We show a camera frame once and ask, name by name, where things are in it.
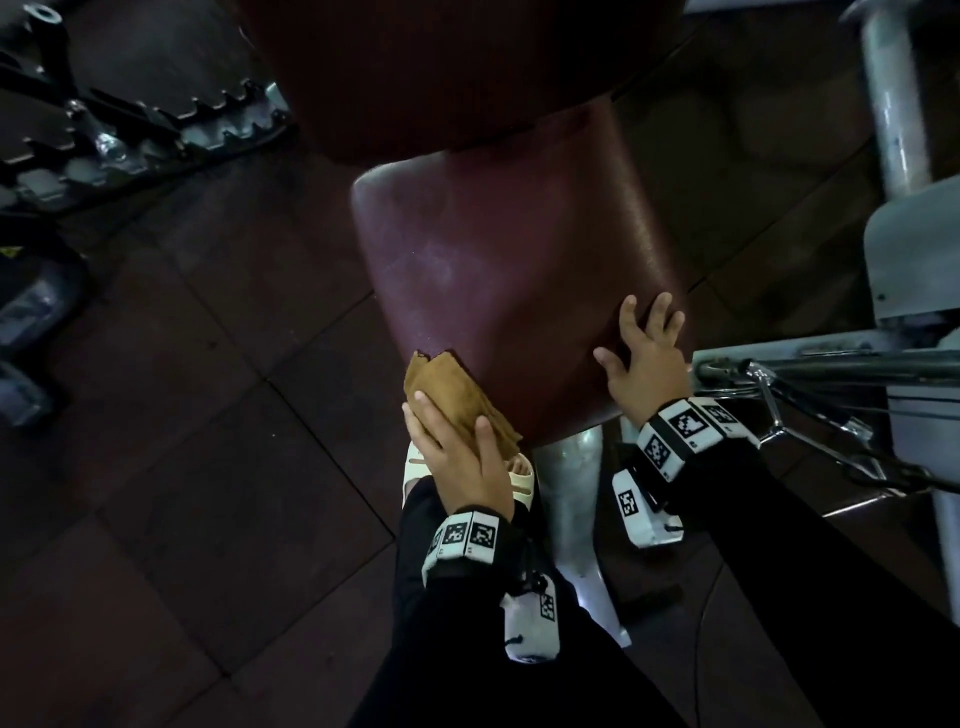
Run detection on person's right hand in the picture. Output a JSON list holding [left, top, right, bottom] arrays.
[[592, 292, 695, 429]]

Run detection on person's left hand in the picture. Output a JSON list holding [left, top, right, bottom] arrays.
[[401, 389, 517, 523]]

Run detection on brown cleaning cloth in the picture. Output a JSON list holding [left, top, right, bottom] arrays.
[[403, 350, 524, 460]]

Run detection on maroon seat pad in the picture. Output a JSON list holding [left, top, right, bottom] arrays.
[[350, 97, 695, 450]]

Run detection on maroon backrest pad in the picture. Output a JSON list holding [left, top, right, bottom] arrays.
[[239, 0, 688, 166]]

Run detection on person's right forearm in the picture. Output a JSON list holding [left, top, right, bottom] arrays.
[[674, 442, 960, 728]]

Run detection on person's left forearm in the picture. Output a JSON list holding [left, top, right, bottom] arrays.
[[348, 562, 571, 728]]

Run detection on left marker wristband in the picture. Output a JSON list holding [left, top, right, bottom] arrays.
[[421, 509, 526, 594]]

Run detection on marker wristband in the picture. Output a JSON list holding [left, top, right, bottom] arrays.
[[421, 509, 526, 594], [635, 395, 760, 485]]

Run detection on right marker wristband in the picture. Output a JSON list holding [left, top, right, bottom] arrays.
[[635, 395, 760, 485]]

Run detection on long chrome bar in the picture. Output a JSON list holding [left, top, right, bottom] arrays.
[[693, 348, 960, 388]]

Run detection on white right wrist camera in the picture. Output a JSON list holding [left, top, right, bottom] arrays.
[[611, 468, 685, 550]]

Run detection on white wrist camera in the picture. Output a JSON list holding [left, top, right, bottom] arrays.
[[611, 468, 685, 550], [500, 573, 562, 665]]

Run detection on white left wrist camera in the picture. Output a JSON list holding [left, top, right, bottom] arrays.
[[500, 573, 562, 665]]

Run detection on chrome triangle cable handle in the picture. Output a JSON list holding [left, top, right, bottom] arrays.
[[742, 359, 960, 496]]

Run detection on thin black camera cable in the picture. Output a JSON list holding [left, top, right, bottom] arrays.
[[689, 562, 727, 728]]

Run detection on pale grey cable machine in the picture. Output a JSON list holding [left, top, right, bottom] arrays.
[[686, 0, 960, 624]]

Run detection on black toothed adjustment rail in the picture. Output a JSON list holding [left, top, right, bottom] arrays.
[[0, 3, 292, 219]]

